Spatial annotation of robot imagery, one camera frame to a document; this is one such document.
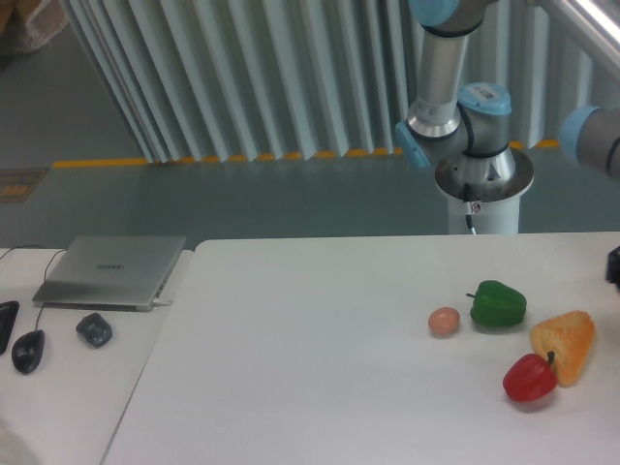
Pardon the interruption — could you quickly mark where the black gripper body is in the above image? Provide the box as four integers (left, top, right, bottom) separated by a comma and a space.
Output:
605, 246, 620, 290

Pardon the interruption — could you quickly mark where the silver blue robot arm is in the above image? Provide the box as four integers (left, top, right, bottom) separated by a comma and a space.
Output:
394, 1, 619, 235

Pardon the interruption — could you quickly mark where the green bell pepper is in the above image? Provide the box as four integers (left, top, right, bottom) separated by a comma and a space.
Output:
467, 280, 527, 328

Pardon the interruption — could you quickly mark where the red bell pepper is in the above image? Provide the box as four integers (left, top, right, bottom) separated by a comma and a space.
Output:
503, 351, 558, 402

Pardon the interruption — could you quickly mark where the orange triangular bread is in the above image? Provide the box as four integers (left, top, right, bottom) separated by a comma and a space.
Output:
530, 310, 596, 388

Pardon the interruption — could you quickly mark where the brown egg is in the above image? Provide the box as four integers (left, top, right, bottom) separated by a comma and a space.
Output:
427, 307, 460, 335

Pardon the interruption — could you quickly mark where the white folding partition screen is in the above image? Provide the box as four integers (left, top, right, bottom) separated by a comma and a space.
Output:
63, 1, 619, 163

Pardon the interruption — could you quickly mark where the silver closed laptop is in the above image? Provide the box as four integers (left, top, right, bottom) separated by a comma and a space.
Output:
33, 235, 185, 311

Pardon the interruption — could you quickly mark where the dark grey small device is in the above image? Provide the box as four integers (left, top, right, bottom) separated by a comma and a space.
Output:
76, 313, 113, 349

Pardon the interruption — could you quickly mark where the black computer mouse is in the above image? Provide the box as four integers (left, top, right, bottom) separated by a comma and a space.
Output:
12, 329, 46, 375

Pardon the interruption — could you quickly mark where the black keyboard edge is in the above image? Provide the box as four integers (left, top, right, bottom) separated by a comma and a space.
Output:
0, 300, 19, 356

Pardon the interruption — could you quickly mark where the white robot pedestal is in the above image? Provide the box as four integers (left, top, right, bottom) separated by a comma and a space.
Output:
435, 147, 534, 234

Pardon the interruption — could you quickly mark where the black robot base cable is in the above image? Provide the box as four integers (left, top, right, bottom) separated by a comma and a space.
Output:
462, 181, 479, 236

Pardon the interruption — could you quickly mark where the black mouse cable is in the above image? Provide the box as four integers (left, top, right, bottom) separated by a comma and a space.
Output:
0, 244, 67, 335

